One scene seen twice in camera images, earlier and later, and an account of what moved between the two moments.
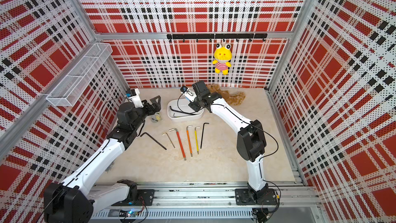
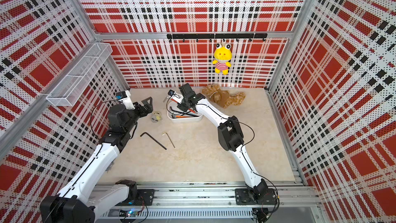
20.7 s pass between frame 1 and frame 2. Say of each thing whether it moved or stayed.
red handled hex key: moved
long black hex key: stayed
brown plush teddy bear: stayed
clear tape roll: stayed
